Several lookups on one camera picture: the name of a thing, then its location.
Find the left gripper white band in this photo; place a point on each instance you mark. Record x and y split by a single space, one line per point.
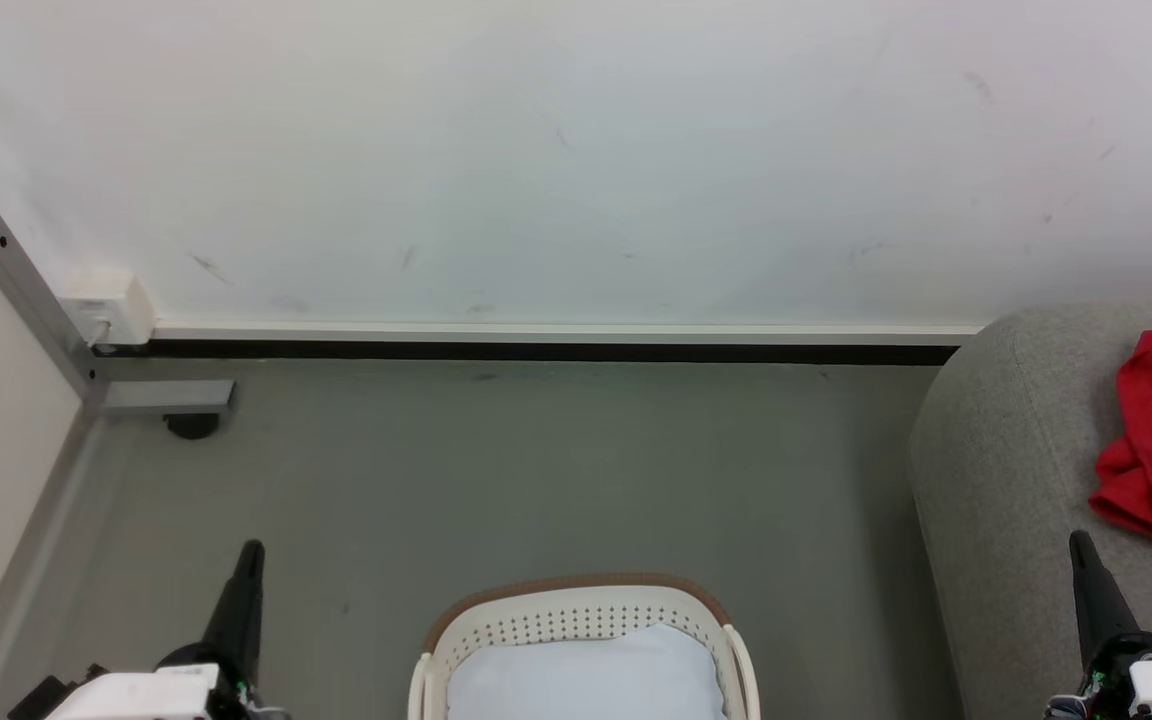
136 695

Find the white perforated laundry basket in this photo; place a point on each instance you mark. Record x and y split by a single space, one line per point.
576 610

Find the grey fabric sofa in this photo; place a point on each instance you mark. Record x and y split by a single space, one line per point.
1016 480

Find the pale blue white cloth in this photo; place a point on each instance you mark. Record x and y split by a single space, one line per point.
586 675

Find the black and white baseboard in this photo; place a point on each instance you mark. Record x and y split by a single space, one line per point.
536 342

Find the black round frame foot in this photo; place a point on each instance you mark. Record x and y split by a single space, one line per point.
192 425

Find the white wall socket box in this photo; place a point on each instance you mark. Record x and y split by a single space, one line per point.
111 300

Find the grey metal frame post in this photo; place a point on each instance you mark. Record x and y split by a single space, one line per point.
26 290

